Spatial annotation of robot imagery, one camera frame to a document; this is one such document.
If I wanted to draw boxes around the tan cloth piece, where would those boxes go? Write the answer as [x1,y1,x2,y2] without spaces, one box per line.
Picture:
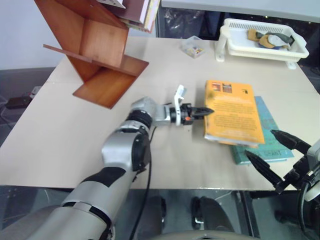
[246,28,262,41]

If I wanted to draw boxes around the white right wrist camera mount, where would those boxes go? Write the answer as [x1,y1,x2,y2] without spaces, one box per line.
[305,138,320,173]

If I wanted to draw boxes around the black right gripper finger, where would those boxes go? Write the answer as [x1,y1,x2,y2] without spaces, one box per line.
[270,128,313,153]
[244,149,286,195]

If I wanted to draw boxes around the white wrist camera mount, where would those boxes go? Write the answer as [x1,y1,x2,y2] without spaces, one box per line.
[305,138,320,173]
[173,84,188,127]

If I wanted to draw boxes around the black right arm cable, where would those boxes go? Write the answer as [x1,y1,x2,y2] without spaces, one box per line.
[296,164,320,238]

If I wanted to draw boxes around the white plastic basket rack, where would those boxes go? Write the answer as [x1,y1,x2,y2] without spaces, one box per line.
[215,17,310,70]

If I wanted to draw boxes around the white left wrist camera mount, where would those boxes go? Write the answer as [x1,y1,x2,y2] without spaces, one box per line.
[173,84,188,127]

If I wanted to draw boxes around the maroon hardcover book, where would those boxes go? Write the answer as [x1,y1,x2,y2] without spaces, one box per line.
[115,0,148,26]

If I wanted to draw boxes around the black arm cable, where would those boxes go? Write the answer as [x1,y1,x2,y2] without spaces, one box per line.
[127,126,157,240]
[296,164,320,238]

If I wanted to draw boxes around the black device on floor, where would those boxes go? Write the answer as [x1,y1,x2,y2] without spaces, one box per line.
[5,95,33,110]

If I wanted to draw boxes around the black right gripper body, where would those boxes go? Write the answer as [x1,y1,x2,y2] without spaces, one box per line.
[282,154,316,193]

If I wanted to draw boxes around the book with printed cover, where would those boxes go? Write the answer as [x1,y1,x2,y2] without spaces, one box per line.
[96,0,127,10]

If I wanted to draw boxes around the wooden bookshelf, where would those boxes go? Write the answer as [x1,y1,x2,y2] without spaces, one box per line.
[33,0,150,110]

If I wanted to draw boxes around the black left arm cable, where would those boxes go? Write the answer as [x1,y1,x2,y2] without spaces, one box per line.
[127,126,157,240]

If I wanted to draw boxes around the orange paperback book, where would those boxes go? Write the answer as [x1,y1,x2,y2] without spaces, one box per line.
[202,79,266,146]

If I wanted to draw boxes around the books on shelf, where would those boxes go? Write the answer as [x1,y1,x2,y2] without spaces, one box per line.
[121,0,161,34]

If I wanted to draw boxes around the clear plastic parts box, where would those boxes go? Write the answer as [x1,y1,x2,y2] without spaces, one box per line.
[180,35,210,60]

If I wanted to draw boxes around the yellow and blue cloth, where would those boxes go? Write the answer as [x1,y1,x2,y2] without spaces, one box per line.
[257,34,276,49]

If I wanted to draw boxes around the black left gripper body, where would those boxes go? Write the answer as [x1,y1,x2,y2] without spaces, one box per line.
[180,103,196,126]

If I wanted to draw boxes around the grey rounded robot body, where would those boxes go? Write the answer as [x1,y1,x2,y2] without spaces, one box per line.
[148,230,254,240]

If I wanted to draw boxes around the teal paperback book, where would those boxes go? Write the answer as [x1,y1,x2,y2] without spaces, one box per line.
[229,95,295,166]

